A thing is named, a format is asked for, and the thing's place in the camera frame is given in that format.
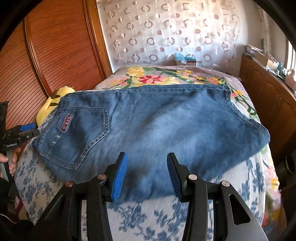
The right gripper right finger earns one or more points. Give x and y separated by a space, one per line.
233 220

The wooden side cabinet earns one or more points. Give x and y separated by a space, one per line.
274 103

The circle pattern sheer curtain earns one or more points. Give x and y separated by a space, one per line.
152 32

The blue tissue box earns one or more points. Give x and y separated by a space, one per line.
185 60

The white bottle on cabinet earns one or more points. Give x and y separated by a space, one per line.
290 79

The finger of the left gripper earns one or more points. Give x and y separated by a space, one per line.
25 136
21 128

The person's left hand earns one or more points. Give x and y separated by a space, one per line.
11 159

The colourful floral bed blanket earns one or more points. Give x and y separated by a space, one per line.
173 78

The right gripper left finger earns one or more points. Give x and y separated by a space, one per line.
62 218

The blue floral white quilt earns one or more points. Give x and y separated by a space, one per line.
37 185

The yellow plush toy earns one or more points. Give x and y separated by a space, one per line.
51 103

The blue denim jeans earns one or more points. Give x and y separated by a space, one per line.
198 123

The wooden slatted wardrobe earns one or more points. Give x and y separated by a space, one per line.
56 44

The cardboard box on cabinet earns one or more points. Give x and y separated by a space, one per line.
267 61

